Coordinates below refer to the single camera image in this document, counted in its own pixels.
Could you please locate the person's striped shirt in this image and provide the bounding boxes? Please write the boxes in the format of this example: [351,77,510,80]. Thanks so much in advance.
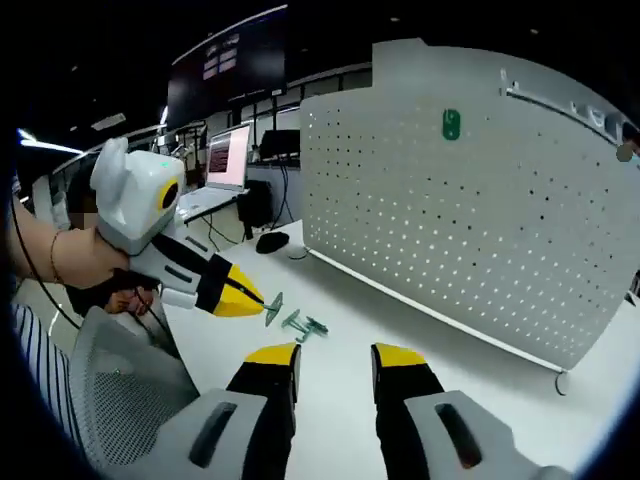
[8,301,79,439]

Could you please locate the grey mesh office chair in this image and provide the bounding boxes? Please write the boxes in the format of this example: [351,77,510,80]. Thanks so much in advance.
[69,305,202,472]

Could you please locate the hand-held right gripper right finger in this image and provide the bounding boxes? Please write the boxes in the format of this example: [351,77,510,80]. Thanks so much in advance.
[370,342,576,480]

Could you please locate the black computer monitor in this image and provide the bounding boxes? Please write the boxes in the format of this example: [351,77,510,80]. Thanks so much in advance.
[258,129,303,163]

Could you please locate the white partition panel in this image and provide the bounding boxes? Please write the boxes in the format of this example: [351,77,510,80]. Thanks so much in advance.
[371,37,640,157]

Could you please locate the large dark wall screen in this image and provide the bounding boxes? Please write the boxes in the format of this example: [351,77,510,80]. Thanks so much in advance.
[166,3,290,132]

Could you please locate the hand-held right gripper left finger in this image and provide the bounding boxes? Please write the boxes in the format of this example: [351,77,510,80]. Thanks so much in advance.
[99,342,303,480]

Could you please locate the white laptop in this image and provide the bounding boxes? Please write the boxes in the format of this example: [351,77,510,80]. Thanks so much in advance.
[177,123,253,224]

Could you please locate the black computer tower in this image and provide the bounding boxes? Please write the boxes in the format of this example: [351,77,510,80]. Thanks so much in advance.
[236,179,274,242]

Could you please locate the person's left hand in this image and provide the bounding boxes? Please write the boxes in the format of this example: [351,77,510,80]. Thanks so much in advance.
[62,228,157,315]

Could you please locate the black computer mouse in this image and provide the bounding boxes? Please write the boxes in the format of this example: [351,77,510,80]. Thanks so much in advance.
[255,230,292,254]

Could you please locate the white perforated mounting plate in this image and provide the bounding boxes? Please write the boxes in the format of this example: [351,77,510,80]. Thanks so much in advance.
[299,88,640,373]

